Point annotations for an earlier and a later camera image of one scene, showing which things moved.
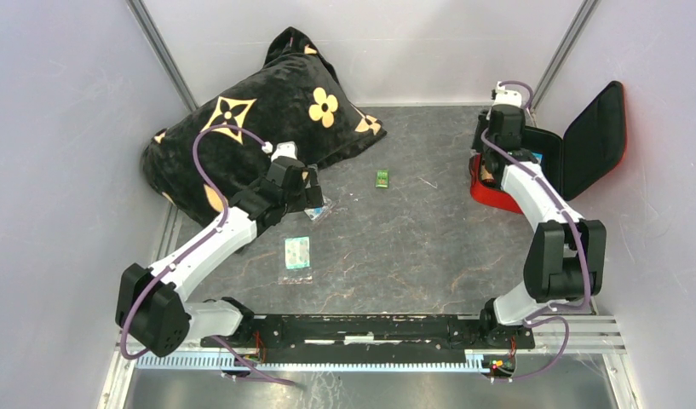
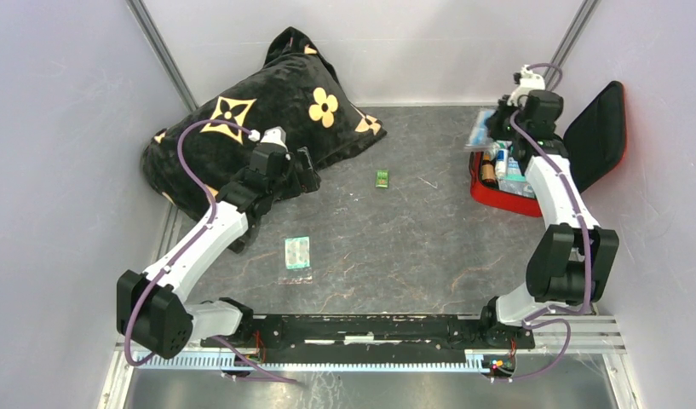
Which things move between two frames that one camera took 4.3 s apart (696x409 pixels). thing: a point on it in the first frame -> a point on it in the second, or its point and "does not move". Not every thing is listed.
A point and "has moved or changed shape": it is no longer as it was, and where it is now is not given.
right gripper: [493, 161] -> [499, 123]
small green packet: [382, 178] does not move
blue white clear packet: [315, 213] has moved or changed shape
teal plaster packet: [297, 252] does not move
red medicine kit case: [593, 145] does not move
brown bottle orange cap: [486, 176] does not move
